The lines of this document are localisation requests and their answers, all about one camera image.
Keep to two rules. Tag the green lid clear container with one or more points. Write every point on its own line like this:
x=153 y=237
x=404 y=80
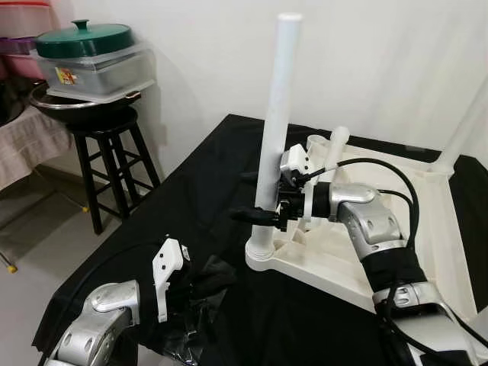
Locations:
x=95 y=65

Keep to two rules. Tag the clear plastic tape patch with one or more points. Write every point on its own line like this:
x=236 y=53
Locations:
x=184 y=343

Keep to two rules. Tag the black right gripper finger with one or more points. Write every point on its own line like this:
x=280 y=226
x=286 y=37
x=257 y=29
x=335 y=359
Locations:
x=255 y=216

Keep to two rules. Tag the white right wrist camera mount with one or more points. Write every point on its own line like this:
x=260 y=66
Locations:
x=296 y=160

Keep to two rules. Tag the thin metal leg yellow cap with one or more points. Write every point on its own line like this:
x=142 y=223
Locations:
x=11 y=265

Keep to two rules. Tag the white bucket red band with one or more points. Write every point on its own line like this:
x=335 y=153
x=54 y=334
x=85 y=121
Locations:
x=23 y=15

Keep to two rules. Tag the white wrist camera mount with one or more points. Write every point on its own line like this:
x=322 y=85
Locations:
x=296 y=160
x=169 y=267

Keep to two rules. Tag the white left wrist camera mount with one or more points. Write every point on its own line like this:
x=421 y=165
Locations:
x=169 y=267

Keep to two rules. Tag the white plastic children table top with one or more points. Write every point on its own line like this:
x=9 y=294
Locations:
x=435 y=244

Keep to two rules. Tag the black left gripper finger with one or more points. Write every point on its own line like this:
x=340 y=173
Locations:
x=215 y=274

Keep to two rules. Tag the black tablecloth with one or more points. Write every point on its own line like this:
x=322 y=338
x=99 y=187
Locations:
x=191 y=198

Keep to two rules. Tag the pink plastic tubs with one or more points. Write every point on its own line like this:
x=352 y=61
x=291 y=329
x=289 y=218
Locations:
x=17 y=57

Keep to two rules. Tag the beige table cloth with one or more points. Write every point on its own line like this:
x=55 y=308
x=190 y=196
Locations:
x=30 y=145

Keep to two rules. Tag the black stool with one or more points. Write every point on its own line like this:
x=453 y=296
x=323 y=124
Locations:
x=114 y=152

